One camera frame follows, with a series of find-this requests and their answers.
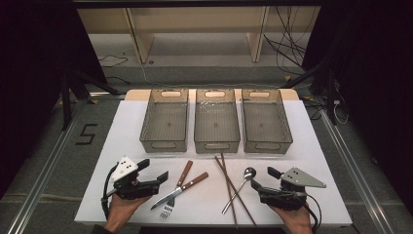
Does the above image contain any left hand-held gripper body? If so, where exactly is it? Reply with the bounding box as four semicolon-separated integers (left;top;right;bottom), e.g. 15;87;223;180
109;156;162;201

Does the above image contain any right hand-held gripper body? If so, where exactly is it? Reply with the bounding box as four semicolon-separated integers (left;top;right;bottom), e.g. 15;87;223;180
257;166;327;212

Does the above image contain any metal spoon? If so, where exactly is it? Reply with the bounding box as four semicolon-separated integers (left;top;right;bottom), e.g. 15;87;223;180
221;166;257;215

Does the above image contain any brown wooden chopstick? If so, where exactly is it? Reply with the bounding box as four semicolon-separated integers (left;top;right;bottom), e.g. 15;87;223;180
221;152;239;229
213;155;258;227

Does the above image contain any wooden-handled fork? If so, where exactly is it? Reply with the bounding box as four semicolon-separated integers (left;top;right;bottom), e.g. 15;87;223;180
159;160;194;219

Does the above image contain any wooden-handled table knife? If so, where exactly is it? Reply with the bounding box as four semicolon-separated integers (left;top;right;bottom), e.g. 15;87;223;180
150;171;209;211

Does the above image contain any transparent grey plastic bin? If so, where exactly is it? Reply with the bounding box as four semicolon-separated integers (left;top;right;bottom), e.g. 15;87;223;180
139;88;190;154
193;88;242;155
241;88;294;155

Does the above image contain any person's left hand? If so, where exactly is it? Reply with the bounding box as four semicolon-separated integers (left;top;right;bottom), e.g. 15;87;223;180
104;193;153;233

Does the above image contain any person's right hand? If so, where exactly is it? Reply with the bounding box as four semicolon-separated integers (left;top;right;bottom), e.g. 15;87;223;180
268;204;315;234

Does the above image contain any black metal stand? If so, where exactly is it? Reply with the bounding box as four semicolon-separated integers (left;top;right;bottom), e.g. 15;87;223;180
282;59;339;126
58;68;122;132

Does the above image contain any light wooden shelf unit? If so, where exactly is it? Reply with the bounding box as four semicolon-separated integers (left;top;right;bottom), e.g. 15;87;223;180
77;6;320;64

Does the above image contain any black curtain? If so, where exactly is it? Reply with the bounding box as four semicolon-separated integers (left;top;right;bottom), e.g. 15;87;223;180
0;0;109;200
301;0;413;215

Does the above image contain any right hand-held gripper black cable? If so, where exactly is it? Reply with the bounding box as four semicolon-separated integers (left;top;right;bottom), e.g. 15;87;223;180
303;193;323;233

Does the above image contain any metal floor rail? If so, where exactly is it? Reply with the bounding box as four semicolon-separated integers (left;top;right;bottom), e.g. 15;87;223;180
319;109;396;234
6;106;86;234

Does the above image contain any white cable with plug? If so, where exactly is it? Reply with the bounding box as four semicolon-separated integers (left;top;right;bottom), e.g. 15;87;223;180
332;98;351;125

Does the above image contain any thin black floor cable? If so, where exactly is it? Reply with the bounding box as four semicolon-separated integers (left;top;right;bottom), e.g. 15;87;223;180
97;54;130;69

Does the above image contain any bundle of black cables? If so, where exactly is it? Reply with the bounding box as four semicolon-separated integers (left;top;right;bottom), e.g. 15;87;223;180
263;6;308;76

